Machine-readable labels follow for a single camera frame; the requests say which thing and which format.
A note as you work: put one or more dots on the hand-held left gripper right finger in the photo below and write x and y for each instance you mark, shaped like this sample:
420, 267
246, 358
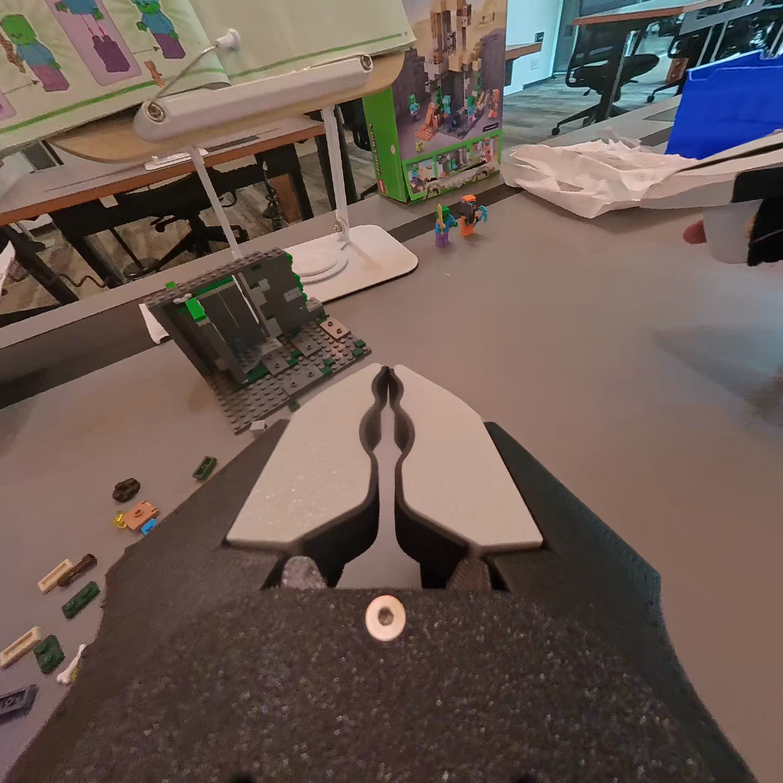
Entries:
468, 483

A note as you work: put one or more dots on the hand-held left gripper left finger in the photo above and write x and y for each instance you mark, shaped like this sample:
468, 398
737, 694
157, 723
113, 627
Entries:
306, 483

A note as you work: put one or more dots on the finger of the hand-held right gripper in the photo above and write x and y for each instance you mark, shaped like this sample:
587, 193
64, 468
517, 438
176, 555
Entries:
722, 180
746, 145

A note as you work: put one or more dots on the small orange grey brick model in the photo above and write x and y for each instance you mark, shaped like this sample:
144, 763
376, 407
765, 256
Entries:
470, 217

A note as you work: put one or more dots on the green headed toy minifigure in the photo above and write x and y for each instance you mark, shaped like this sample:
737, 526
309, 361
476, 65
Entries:
446, 229

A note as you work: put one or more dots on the person's right hand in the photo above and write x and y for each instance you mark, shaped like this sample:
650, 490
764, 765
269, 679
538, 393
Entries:
695, 233

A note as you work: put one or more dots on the blue plastic bin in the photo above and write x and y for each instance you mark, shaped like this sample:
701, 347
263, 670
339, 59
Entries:
728, 104

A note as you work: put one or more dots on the small white grey brick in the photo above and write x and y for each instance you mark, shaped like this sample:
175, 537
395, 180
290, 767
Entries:
259, 427

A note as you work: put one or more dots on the black office chair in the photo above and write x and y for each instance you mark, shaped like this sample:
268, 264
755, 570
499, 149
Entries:
685, 55
605, 67
183, 226

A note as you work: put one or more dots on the white crumpled paper bag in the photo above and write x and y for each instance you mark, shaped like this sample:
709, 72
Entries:
599, 177

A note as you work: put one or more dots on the grey brick building model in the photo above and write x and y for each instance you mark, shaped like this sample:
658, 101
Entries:
263, 348

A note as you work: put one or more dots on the wooden top office table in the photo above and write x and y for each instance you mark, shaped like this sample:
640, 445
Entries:
660, 12
92, 189

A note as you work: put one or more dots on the scatter of small loose bricks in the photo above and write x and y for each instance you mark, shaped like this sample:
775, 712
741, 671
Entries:
137, 511

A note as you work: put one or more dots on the white rounded board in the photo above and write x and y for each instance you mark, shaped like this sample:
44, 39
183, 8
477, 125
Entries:
379, 263

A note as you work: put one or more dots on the brick set cardboard box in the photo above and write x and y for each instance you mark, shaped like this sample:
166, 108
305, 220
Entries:
452, 122

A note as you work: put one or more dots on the open instruction booklet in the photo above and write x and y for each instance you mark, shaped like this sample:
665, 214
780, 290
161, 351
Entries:
275, 30

